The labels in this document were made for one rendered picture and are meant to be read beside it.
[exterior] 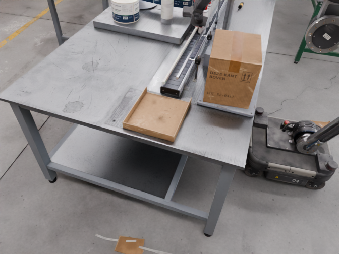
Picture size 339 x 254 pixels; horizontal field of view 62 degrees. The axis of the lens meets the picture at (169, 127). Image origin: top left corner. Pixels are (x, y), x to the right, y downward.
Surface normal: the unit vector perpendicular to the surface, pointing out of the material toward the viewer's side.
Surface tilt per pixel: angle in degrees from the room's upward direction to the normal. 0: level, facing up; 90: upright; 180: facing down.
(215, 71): 90
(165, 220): 0
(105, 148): 0
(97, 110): 0
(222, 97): 90
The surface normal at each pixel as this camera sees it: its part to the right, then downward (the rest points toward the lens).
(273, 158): 0.04, -0.70
